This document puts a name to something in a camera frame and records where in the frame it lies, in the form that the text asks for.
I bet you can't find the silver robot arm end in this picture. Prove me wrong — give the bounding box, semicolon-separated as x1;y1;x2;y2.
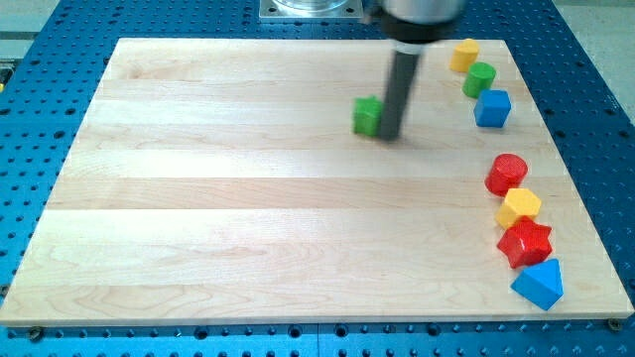
361;0;466;56

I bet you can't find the green star block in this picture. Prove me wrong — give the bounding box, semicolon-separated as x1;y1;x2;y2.
352;95;383;137

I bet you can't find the red star block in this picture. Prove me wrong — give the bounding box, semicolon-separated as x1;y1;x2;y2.
497;217;553;269

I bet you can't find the light wooden board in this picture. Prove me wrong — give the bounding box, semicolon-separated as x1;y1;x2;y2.
1;39;633;327

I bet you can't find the black pusher rod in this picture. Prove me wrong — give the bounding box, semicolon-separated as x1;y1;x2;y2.
377;50;423;141

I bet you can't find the blue cube block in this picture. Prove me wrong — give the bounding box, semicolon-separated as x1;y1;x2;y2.
473;89;512;128

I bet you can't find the red cylinder block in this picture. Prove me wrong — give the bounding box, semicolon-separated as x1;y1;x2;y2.
484;153;529;196

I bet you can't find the green cylinder block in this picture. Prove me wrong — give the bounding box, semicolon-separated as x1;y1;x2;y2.
461;61;497;99

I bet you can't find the yellow heart block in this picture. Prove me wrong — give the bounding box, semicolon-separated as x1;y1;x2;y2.
448;39;480;72

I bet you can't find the yellow hexagon block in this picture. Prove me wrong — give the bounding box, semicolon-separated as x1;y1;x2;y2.
495;188;542;229

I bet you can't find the blue triangle block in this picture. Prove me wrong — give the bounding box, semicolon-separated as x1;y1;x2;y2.
510;259;564;310

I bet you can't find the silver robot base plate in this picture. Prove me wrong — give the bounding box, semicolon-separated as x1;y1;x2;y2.
259;0;363;21

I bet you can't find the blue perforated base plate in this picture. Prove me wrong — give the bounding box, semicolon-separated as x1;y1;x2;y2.
1;1;634;356

